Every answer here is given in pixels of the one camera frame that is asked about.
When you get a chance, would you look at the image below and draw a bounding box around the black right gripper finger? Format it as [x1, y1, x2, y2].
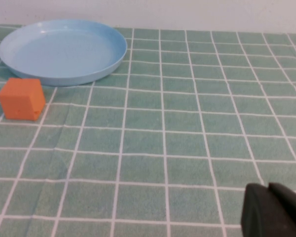
[241, 182, 296, 237]

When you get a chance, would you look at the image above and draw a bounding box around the light blue plate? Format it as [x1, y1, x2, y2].
[0, 19, 128, 87]

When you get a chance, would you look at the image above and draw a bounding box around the green checked tablecloth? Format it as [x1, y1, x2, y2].
[0, 23, 296, 237]

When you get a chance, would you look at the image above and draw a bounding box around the orange cube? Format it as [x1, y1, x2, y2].
[0, 77, 46, 121]

